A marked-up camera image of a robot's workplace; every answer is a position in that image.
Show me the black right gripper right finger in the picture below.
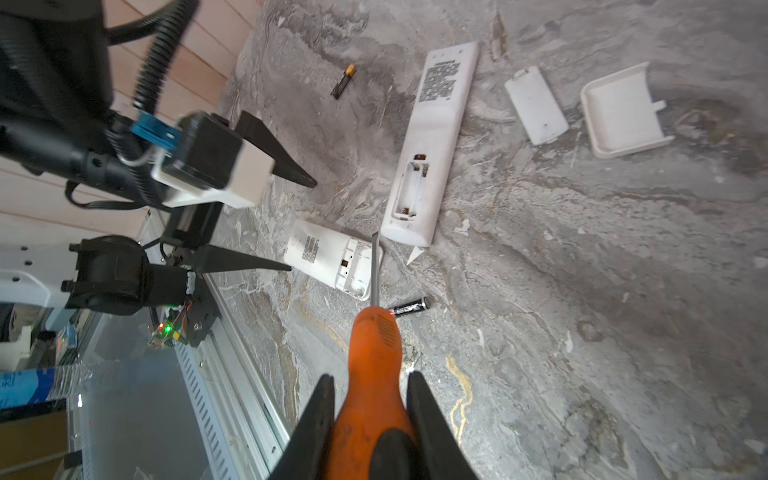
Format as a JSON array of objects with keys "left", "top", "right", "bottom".
[{"left": 406, "top": 371, "right": 478, "bottom": 480}]

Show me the black gold AAA battery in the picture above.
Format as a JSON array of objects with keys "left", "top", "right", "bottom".
[{"left": 331, "top": 64, "right": 357, "bottom": 100}]

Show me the black red AAA battery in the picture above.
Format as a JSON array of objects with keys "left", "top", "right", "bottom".
[{"left": 389, "top": 297, "right": 430, "bottom": 318}]

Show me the short white remote control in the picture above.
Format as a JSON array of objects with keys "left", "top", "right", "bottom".
[{"left": 284, "top": 219, "right": 373, "bottom": 301}]

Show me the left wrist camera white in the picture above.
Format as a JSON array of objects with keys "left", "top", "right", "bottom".
[{"left": 126, "top": 111, "right": 275, "bottom": 208}]

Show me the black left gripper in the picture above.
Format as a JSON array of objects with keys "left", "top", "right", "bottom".
[{"left": 160, "top": 111, "right": 318, "bottom": 274}]

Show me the orange handled screwdriver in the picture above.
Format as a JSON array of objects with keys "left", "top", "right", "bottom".
[{"left": 323, "top": 234, "right": 417, "bottom": 479}]

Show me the black corrugated cable conduit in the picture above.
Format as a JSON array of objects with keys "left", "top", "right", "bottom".
[{"left": 104, "top": 0, "right": 202, "bottom": 115}]

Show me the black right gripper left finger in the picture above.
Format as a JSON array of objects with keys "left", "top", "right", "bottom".
[{"left": 268, "top": 374, "right": 335, "bottom": 480}]

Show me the white battery compartment cover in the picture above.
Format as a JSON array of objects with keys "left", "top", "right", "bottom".
[{"left": 505, "top": 66, "right": 569, "bottom": 146}]

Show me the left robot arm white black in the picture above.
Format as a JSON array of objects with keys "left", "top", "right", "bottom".
[{"left": 1, "top": 1, "right": 316, "bottom": 346}]

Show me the aluminium rail base frame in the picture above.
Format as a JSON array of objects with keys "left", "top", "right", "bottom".
[{"left": 175, "top": 276, "right": 289, "bottom": 479}]

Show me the short remote battery cover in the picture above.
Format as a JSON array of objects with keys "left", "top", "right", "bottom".
[{"left": 580, "top": 62, "right": 674, "bottom": 159}]

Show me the long white remote control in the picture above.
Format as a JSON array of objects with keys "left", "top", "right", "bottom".
[{"left": 380, "top": 42, "right": 479, "bottom": 248}]

